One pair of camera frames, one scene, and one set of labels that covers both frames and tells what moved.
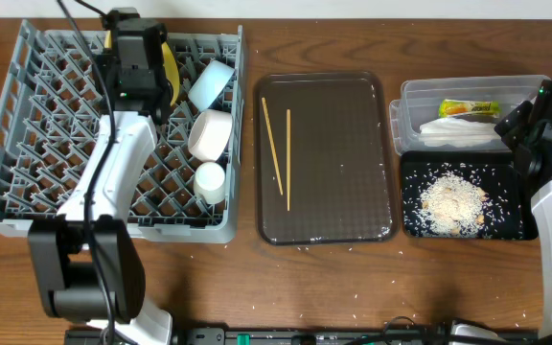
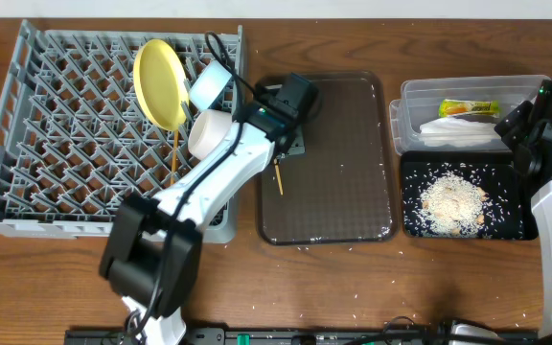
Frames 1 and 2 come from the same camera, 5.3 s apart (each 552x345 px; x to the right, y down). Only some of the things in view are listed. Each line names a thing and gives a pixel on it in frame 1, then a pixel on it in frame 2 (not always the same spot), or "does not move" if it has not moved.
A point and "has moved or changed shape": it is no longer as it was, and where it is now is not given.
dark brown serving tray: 323,172 does not move
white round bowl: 209,134 does not move
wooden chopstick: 288,157 to 174,157
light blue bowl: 210,84 does not move
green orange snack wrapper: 458,107 does not move
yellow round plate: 171,64 has moved or changed shape
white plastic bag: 453,131 does not move
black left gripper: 108,71 to 297,149
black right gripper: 513,126 does not move
